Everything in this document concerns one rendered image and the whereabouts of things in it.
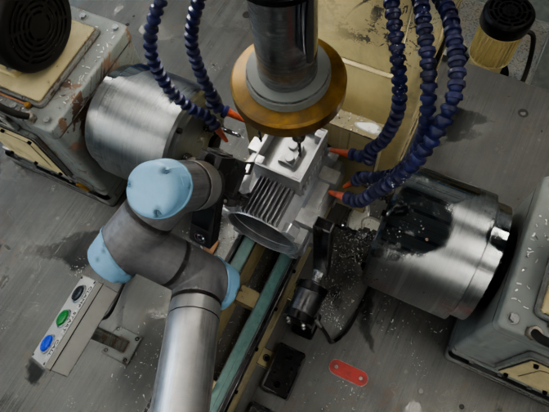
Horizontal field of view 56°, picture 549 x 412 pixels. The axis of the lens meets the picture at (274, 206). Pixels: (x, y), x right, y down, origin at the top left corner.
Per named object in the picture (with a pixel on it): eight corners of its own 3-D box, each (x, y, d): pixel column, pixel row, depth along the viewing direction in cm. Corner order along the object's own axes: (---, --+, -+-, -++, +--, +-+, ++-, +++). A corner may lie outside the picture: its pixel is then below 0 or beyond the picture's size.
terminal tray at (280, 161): (281, 131, 106) (278, 110, 99) (328, 150, 103) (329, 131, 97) (253, 178, 102) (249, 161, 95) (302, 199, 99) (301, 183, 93)
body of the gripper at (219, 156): (257, 163, 89) (233, 163, 78) (241, 208, 91) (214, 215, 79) (219, 147, 91) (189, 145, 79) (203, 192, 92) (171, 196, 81)
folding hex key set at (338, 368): (369, 375, 112) (370, 374, 110) (363, 389, 111) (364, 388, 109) (332, 357, 114) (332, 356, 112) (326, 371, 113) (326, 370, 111)
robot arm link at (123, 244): (150, 304, 74) (197, 251, 72) (79, 272, 69) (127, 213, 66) (148, 270, 81) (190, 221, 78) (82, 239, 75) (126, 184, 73)
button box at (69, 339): (103, 285, 103) (81, 273, 99) (119, 292, 97) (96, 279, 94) (53, 366, 97) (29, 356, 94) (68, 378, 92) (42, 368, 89)
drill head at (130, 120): (120, 87, 133) (80, 15, 110) (246, 136, 124) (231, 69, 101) (64, 166, 124) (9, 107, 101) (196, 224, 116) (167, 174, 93)
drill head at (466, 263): (363, 181, 117) (374, 121, 94) (546, 253, 108) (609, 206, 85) (318, 279, 109) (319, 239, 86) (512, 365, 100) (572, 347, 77)
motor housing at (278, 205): (269, 158, 121) (261, 113, 103) (343, 190, 116) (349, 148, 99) (227, 230, 114) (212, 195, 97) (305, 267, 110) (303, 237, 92)
